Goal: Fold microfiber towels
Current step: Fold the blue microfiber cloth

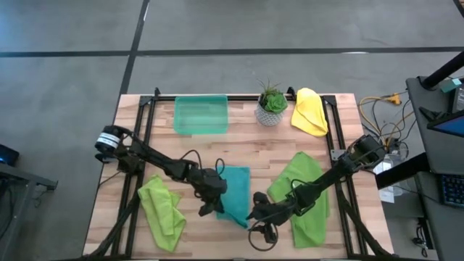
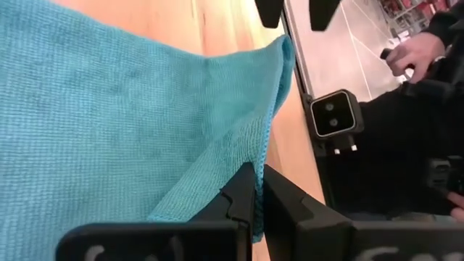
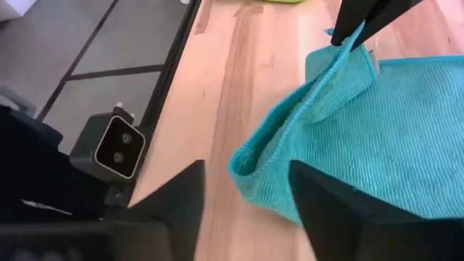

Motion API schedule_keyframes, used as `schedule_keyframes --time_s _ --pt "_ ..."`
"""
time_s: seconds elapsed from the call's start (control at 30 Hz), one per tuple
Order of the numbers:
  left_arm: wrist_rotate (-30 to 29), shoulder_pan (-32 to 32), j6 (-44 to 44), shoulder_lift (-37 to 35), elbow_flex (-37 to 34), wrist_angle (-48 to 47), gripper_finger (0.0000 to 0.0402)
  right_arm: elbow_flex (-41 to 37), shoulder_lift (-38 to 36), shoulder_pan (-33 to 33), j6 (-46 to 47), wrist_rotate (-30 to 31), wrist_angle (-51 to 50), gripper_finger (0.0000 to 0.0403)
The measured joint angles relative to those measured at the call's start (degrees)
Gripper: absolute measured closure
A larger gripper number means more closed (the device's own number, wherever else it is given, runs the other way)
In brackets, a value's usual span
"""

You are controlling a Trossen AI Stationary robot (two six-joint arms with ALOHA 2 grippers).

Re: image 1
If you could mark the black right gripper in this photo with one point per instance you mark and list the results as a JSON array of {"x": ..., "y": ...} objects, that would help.
[{"x": 275, "y": 212}]

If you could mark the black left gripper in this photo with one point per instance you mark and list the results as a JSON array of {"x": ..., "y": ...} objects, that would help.
[{"x": 210, "y": 185}]

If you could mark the teal microfiber towel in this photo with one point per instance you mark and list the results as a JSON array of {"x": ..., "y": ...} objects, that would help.
[{"x": 235, "y": 192}]

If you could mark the lime microfiber towel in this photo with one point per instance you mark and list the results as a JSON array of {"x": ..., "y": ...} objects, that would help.
[{"x": 161, "y": 214}]

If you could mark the dark green microfiber towel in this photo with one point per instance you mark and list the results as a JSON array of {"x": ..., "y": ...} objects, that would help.
[{"x": 311, "y": 232}]

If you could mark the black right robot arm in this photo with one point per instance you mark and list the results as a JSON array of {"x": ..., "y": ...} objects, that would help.
[{"x": 337, "y": 170}]

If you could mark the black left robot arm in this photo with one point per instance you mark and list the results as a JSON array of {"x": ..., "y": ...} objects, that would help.
[{"x": 156, "y": 159}]

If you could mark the yellow microfiber towel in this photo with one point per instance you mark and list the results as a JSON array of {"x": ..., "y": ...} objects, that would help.
[{"x": 310, "y": 112}]

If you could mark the green translucent plastic bin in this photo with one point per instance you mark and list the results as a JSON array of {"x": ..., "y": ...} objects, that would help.
[{"x": 201, "y": 116}]

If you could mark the succulent in patterned pot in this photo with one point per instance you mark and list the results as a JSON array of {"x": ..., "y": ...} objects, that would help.
[{"x": 270, "y": 108}]

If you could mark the white paper sheet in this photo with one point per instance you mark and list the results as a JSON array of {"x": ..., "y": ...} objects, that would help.
[{"x": 384, "y": 170}]

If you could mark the black desk support bar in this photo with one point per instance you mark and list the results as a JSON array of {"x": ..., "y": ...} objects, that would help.
[{"x": 398, "y": 174}]

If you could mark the grey metal cart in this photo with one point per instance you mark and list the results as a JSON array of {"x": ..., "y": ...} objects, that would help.
[{"x": 21, "y": 177}]

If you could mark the black keyboard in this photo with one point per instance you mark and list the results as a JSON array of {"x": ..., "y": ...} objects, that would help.
[{"x": 453, "y": 190}]

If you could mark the grey desk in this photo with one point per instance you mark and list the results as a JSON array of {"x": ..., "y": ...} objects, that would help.
[{"x": 446, "y": 156}]

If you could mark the black device with blue light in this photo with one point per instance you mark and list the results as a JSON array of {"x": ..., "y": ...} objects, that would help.
[{"x": 7, "y": 155}]

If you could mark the laptop with blue screen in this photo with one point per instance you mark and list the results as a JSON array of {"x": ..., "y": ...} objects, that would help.
[{"x": 453, "y": 125}]

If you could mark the small teal box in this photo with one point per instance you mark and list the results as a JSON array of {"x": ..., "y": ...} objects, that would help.
[{"x": 451, "y": 85}]

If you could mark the black pole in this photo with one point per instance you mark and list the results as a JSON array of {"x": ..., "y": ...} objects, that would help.
[{"x": 444, "y": 70}]

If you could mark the black aluminium table frame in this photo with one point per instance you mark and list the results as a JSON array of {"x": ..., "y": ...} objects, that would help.
[{"x": 163, "y": 98}]

